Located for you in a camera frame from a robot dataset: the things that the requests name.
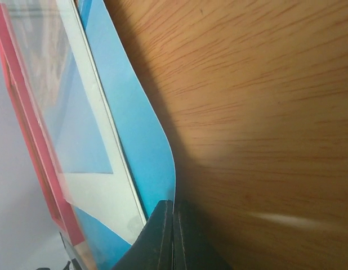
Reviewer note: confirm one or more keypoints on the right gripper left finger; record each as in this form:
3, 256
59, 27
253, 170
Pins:
153, 248

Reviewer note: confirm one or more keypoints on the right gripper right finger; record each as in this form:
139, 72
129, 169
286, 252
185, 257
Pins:
192, 250

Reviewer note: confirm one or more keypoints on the white mat board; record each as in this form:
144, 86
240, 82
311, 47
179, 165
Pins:
65, 86

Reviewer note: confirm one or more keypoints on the pink photo frame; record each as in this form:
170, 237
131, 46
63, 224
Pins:
15, 76

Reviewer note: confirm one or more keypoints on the beach landscape photo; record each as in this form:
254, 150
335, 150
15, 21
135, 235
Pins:
143, 139

